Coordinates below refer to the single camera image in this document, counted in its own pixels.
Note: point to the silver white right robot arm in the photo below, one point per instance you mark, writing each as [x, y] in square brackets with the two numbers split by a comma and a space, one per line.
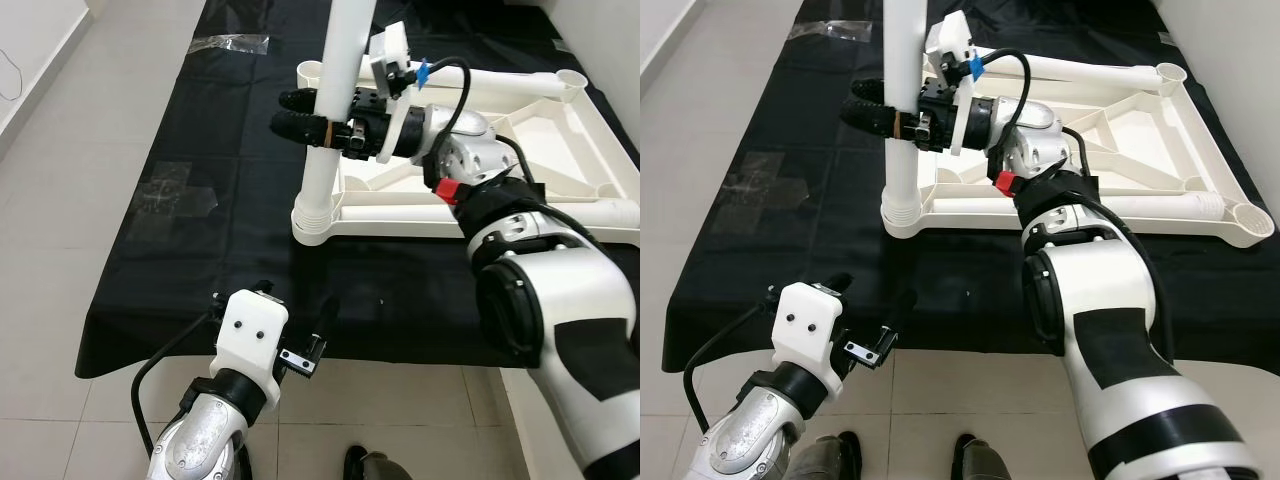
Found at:
[560, 300]
[1110, 350]

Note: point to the white plastic children table top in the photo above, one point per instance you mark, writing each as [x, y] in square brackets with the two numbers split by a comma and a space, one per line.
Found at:
[560, 150]
[1150, 150]

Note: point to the black cloth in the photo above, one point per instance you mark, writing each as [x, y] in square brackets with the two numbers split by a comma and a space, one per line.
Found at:
[200, 260]
[760, 280]

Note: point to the clear plastic film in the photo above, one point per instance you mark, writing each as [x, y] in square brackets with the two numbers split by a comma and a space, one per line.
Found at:
[230, 42]
[825, 30]

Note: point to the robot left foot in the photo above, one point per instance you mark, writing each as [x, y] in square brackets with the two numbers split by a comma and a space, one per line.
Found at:
[825, 460]

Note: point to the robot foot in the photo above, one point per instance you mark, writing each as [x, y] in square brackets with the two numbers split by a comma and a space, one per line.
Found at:
[825, 460]
[980, 460]
[385, 465]

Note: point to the clear tape patch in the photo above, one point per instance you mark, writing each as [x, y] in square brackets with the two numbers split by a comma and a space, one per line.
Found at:
[170, 200]
[758, 190]

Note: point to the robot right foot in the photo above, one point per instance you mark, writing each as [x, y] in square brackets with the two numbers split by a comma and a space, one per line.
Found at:
[980, 460]
[385, 465]

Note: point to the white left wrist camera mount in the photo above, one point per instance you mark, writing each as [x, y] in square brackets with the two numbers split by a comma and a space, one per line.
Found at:
[250, 330]
[812, 325]

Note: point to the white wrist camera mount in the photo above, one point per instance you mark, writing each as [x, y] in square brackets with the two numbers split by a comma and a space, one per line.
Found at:
[950, 40]
[250, 330]
[392, 50]
[812, 325]

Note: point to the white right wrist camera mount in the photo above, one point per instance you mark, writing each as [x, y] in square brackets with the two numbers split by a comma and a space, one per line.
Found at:
[950, 40]
[392, 50]

